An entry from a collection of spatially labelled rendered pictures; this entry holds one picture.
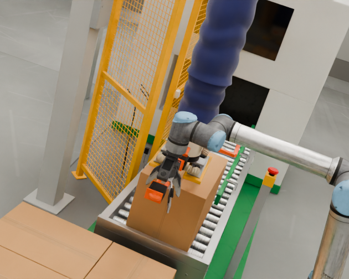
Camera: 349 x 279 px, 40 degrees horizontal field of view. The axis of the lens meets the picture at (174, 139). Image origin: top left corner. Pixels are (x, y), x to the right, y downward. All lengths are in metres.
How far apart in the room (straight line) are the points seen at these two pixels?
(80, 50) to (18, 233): 1.30
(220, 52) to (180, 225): 1.04
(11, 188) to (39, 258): 1.53
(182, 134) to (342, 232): 0.71
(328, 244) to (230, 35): 1.03
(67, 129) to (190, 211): 1.26
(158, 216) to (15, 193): 1.55
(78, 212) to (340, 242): 2.45
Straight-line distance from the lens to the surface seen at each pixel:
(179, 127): 1.94
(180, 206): 2.76
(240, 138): 2.02
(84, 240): 2.82
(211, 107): 2.45
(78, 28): 3.36
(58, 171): 3.77
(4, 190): 4.07
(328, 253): 2.00
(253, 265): 4.02
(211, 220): 3.34
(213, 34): 2.33
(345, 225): 1.92
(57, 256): 2.69
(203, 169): 2.63
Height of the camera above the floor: 2.29
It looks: 24 degrees down
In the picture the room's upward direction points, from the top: 17 degrees clockwise
